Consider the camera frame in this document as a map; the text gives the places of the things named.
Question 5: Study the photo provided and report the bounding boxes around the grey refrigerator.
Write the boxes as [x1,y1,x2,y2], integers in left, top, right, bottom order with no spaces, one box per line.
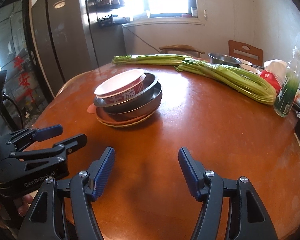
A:
[29,0,127,98]

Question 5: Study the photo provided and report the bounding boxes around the yellow shell-shaped plate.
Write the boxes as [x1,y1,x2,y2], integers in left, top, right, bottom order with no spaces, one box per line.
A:
[96,109,156,128]

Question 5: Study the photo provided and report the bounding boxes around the celery bunch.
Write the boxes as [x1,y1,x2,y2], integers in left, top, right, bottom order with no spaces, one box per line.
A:
[176,57,276,106]
[112,54,192,66]

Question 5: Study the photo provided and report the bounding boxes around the steel pot far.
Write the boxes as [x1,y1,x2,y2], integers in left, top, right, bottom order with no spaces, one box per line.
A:
[208,53,241,68]

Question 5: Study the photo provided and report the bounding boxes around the pink plastic bowl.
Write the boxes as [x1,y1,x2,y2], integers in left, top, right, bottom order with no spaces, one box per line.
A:
[87,104,157,128]

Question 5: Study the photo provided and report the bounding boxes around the black cable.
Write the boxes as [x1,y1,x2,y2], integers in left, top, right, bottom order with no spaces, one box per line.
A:
[1,93,24,131]

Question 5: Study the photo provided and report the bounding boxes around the celery bunch front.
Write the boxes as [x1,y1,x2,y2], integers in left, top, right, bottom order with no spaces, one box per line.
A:
[176,57,276,106]

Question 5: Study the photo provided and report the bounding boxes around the large steel bowl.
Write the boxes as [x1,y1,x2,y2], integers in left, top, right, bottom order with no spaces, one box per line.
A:
[93,73,158,113]

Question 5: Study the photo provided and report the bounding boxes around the curved wooden chair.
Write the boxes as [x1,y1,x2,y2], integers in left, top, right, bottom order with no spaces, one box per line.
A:
[159,44,205,57]

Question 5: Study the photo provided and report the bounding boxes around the wooden chair with slat back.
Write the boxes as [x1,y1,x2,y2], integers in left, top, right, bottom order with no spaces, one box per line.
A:
[228,40,263,66]

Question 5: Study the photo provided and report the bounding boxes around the celery bunch rear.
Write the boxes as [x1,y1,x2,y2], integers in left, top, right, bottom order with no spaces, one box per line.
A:
[112,54,192,66]

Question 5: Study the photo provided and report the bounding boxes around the red paper bowl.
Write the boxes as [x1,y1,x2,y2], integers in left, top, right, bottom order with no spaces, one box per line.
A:
[94,69,145,98]
[102,74,146,104]

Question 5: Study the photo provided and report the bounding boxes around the red tissue pack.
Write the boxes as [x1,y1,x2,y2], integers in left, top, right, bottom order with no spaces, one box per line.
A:
[260,70,281,94]

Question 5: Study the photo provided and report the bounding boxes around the left hand red nails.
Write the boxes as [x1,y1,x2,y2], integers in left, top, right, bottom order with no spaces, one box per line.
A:
[0,194,33,217]

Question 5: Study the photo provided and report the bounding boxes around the clear bottle green liquid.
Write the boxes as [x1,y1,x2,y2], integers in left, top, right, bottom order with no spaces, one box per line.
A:
[273,45,300,118]

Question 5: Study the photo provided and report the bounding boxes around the shallow steel pan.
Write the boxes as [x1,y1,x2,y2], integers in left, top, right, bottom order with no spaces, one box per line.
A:
[106,82,162,120]

